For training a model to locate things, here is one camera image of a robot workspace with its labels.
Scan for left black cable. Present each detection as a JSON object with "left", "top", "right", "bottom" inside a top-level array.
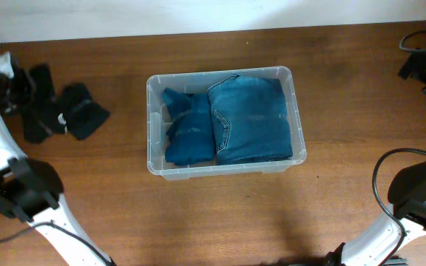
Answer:
[{"left": 0, "top": 33, "right": 117, "bottom": 266}]

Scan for black cable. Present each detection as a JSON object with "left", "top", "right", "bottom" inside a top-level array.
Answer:
[
  {"left": 371, "top": 30, "right": 426, "bottom": 266},
  {"left": 0, "top": 33, "right": 117, "bottom": 266}
]

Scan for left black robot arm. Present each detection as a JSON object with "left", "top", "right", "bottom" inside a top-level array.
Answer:
[{"left": 0, "top": 115, "right": 115, "bottom": 265}]

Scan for teal blue garment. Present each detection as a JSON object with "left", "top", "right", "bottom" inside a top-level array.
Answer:
[{"left": 161, "top": 88, "right": 215, "bottom": 166}]

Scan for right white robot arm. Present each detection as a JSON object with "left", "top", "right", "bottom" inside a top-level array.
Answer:
[{"left": 331, "top": 148, "right": 426, "bottom": 265}]

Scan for clear plastic storage bin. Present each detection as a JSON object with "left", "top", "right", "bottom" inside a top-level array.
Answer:
[{"left": 146, "top": 66, "right": 307, "bottom": 180}]

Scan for black garment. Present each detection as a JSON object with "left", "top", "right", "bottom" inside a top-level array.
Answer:
[
  {"left": 21, "top": 64, "right": 67, "bottom": 144},
  {"left": 56, "top": 83, "right": 110, "bottom": 140}
]

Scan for dark blue jeans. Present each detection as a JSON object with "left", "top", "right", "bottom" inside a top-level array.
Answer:
[{"left": 207, "top": 75, "right": 293, "bottom": 165}]

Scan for right black cable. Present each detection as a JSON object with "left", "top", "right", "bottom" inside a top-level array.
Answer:
[{"left": 371, "top": 30, "right": 426, "bottom": 266}]

